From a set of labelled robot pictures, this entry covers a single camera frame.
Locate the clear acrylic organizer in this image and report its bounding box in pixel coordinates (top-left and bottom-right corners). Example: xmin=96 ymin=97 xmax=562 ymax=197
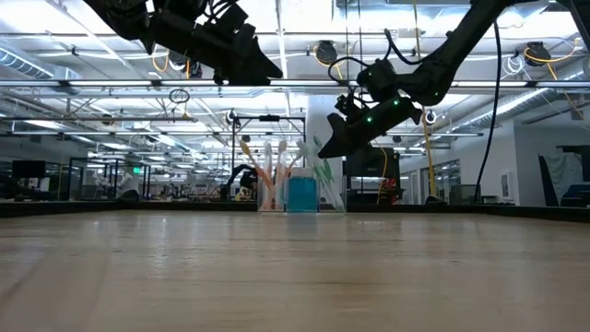
xmin=256 ymin=167 xmax=347 ymax=214

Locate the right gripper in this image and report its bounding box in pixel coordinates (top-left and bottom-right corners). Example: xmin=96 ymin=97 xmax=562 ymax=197
xmin=317 ymin=95 xmax=423 ymax=160

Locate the grey tarp covered frame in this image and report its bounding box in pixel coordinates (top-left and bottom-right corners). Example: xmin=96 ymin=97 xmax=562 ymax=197
xmin=537 ymin=146 xmax=590 ymax=209

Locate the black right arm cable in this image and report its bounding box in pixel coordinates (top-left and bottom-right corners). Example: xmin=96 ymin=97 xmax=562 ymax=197
xmin=473 ymin=20 xmax=504 ymax=204

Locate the black background robot frame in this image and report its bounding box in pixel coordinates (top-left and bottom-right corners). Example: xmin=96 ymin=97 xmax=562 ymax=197
xmin=229 ymin=113 xmax=309 ymax=204

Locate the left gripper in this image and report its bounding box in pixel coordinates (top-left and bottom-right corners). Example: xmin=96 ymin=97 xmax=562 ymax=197
xmin=174 ymin=0 xmax=285 ymax=88

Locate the black wire basket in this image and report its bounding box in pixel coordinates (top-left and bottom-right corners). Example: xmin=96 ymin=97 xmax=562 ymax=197
xmin=449 ymin=184 xmax=483 ymax=207

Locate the black framed glass enclosure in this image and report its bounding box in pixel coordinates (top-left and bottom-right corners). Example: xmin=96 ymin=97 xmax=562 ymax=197
xmin=67 ymin=158 xmax=152 ymax=203

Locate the black monitor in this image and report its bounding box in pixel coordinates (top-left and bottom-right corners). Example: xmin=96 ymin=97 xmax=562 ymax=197
xmin=11 ymin=160 xmax=48 ymax=182

